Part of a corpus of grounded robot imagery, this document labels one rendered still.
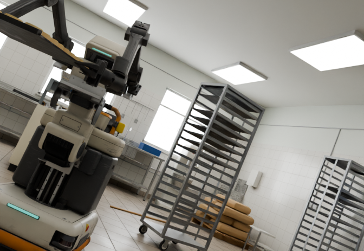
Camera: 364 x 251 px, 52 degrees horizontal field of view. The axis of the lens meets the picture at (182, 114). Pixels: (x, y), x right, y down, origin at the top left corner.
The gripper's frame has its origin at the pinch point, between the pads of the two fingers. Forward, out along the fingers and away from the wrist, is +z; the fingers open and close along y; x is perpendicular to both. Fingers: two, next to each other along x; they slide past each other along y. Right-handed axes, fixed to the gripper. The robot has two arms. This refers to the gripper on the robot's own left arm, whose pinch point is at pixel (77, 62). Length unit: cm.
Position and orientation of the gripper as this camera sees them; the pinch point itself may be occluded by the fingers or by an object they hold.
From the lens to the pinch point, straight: 138.8
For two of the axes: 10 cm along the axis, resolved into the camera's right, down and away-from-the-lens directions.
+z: -6.5, -3.5, -6.8
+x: -6.4, -2.2, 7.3
